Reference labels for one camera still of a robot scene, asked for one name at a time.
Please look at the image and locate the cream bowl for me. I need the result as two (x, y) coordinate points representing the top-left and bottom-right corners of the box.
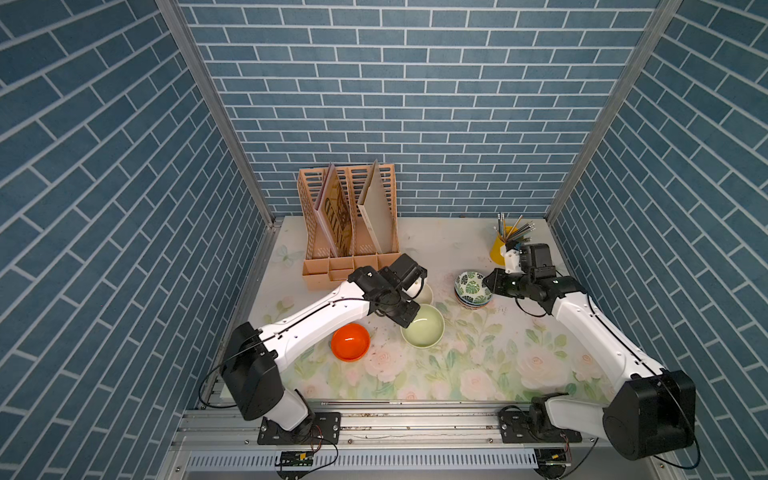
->
(414, 283), (434, 305)

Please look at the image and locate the light green bowl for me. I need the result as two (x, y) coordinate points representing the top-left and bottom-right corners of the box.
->
(401, 305), (445, 349)

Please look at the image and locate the green leaf pattern bowl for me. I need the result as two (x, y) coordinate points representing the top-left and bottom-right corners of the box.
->
(454, 270), (492, 304)

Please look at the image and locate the blue floral bowl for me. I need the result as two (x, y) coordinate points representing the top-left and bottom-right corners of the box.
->
(457, 298), (490, 310)

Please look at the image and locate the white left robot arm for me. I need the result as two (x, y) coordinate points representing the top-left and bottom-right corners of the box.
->
(216, 254), (427, 444)

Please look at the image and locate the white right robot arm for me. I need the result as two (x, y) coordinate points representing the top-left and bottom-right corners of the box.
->
(483, 243), (698, 460)

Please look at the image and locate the yellow metal pencil cup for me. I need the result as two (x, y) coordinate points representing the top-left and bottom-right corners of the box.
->
(489, 231), (505, 266)

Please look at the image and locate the orange bowl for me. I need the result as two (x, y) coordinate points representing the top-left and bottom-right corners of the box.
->
(330, 323), (370, 362)

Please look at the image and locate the peach plastic file organizer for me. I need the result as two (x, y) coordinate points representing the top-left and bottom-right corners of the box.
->
(297, 162), (400, 291)

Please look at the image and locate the beige folder board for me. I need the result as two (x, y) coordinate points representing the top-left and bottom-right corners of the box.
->
(357, 161), (393, 254)

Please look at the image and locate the floral table mat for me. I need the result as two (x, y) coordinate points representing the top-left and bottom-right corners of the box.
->
(282, 218), (614, 402)

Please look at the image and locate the brown lettered book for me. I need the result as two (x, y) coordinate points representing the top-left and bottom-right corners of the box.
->
(314, 164), (352, 257)

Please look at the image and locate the green circuit board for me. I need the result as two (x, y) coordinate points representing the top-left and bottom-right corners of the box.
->
(276, 451), (314, 470)

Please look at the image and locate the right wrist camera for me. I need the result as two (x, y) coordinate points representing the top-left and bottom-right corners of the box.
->
(503, 249), (523, 275)

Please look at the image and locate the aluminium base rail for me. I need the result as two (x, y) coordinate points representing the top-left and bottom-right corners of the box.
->
(158, 401), (684, 479)

